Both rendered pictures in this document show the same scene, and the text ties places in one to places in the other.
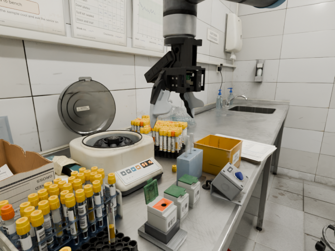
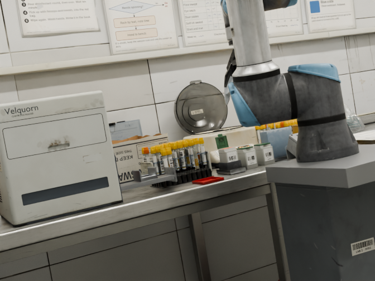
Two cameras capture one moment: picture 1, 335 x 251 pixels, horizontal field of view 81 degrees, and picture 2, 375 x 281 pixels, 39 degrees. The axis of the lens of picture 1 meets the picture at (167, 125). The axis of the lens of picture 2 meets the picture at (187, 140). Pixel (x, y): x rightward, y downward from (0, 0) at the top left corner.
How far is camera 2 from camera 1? 133 cm
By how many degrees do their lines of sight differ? 32
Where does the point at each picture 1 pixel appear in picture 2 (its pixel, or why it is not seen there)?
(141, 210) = not seen: hidden behind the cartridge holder
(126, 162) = not seen: hidden behind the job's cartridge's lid
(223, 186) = (292, 148)
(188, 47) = not seen: hidden behind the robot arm
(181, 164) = (263, 137)
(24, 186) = (152, 144)
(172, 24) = (228, 33)
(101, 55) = (214, 56)
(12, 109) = (142, 115)
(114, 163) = (212, 143)
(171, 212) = (231, 150)
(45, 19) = (162, 38)
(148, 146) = (246, 131)
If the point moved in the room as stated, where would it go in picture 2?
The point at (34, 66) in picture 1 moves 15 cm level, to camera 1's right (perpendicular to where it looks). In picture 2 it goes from (155, 78) to (187, 72)
